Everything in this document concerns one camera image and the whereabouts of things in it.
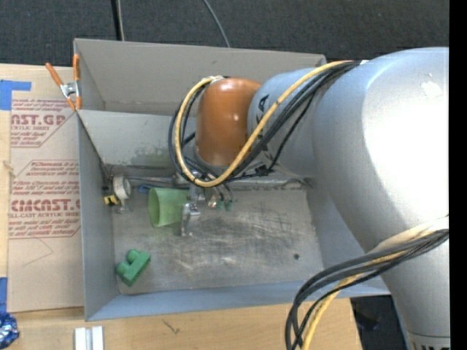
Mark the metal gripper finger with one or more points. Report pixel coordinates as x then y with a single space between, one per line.
190 210

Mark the light green plastic cup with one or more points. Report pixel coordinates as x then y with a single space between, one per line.
166 206

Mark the small blue thing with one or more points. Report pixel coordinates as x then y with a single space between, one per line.
144 188

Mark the grey metal bin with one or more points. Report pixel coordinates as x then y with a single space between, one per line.
237 246

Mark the dark green toy block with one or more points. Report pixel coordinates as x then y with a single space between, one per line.
133 268

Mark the small yellow and black thing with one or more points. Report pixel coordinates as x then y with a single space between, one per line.
108 199

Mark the brown cardboard board, red print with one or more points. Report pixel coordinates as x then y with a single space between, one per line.
44 264

